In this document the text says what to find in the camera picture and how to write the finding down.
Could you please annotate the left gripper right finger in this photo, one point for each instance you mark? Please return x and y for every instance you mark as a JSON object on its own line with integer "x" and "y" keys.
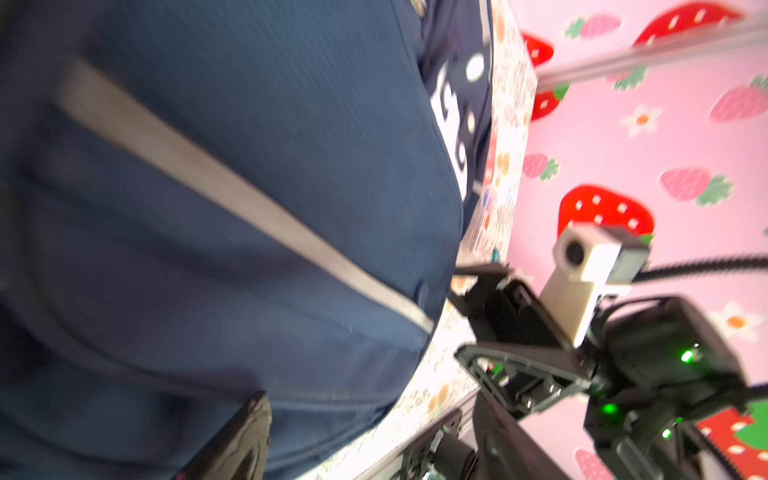
{"x": 505, "y": 451}

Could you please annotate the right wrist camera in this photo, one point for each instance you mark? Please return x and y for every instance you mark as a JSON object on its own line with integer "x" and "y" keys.
{"x": 591, "y": 262}

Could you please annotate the navy blue student backpack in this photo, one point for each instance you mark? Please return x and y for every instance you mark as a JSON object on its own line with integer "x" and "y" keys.
{"x": 203, "y": 201}

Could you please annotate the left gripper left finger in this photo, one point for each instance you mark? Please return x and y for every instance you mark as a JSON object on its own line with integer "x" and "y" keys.
{"x": 239, "y": 450}

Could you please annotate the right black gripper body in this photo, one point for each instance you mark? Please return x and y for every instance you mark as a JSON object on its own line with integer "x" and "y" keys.
{"x": 520, "y": 356}

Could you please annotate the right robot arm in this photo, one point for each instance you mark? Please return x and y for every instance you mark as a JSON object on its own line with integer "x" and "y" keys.
{"x": 651, "y": 368}

